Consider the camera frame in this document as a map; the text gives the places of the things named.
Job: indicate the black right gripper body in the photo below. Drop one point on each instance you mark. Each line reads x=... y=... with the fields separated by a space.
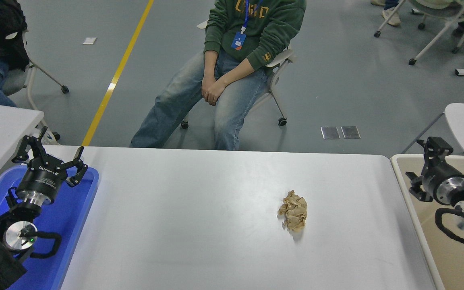
x=441 y=175

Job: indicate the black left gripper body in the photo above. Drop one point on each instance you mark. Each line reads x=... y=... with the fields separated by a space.
x=42 y=177

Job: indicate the tan paper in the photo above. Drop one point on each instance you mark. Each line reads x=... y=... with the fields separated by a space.
x=294 y=211

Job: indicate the person's right hand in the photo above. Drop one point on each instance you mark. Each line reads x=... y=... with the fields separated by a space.
x=208 y=86

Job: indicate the person's left hand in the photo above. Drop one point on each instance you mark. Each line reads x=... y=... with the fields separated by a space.
x=218 y=92

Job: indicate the blue plastic tray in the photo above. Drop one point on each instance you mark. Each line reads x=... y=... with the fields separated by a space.
x=67 y=225

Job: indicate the metal floor plate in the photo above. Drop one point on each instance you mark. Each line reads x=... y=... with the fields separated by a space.
x=351 y=132
x=330 y=133

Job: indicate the large pale bin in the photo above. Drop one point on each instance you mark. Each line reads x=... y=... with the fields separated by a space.
x=457 y=274

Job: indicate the white paper scrap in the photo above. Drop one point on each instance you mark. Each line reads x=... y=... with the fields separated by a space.
x=89 y=41

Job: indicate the white-framed wheeled chair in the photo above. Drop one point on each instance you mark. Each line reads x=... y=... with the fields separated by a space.
x=429 y=12

